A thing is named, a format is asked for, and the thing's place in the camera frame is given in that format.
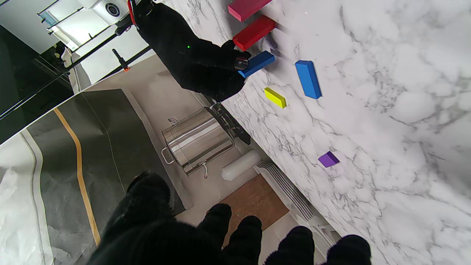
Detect large steel stock pot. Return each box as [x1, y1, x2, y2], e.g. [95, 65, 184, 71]
[161, 106, 236, 180]

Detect red domino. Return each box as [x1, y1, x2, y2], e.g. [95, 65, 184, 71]
[233, 15, 276, 52]

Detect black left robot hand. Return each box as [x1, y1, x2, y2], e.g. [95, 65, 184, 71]
[86, 171, 372, 265]

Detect brown wooden cutting board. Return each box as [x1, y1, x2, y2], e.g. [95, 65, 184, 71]
[220, 174, 290, 245]

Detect blue domino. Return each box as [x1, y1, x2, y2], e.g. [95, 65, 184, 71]
[238, 51, 276, 78]
[295, 60, 322, 99]

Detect pink domino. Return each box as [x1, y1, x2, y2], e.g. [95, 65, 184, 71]
[228, 0, 273, 22]

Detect white candle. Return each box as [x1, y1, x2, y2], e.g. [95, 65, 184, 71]
[221, 149, 263, 181]

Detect black gas stove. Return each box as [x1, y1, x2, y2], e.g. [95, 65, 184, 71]
[209, 102, 252, 145]

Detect yellow domino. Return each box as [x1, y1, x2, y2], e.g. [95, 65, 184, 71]
[264, 87, 287, 109]

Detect purple domino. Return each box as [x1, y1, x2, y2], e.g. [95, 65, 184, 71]
[318, 151, 340, 169]

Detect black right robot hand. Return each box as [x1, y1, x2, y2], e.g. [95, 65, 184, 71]
[136, 0, 252, 102]

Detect black stand pole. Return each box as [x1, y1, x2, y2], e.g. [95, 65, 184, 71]
[0, 21, 134, 121]
[99, 45, 152, 81]

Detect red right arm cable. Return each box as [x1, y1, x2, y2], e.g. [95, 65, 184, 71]
[127, 0, 139, 30]

